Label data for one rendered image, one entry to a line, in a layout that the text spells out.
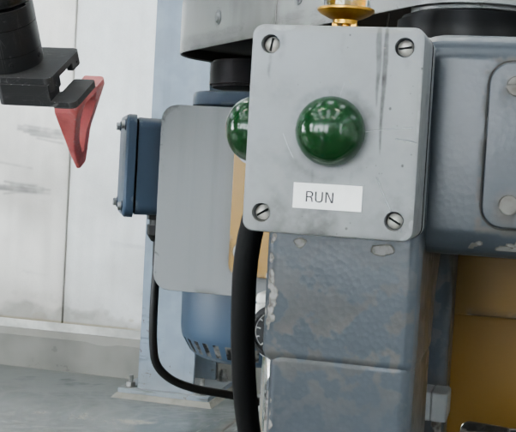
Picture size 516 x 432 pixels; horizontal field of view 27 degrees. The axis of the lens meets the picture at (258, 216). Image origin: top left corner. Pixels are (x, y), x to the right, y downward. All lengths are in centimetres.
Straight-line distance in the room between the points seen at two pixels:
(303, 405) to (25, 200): 587
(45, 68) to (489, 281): 42
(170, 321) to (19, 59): 469
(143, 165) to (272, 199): 50
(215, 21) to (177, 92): 461
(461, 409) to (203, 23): 40
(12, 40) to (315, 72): 50
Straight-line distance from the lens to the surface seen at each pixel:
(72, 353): 627
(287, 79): 47
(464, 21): 62
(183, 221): 94
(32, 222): 634
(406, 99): 46
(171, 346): 560
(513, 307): 75
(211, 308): 97
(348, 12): 54
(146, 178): 96
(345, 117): 45
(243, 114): 48
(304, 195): 46
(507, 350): 80
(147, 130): 96
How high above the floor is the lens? 127
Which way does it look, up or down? 3 degrees down
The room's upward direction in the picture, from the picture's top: 3 degrees clockwise
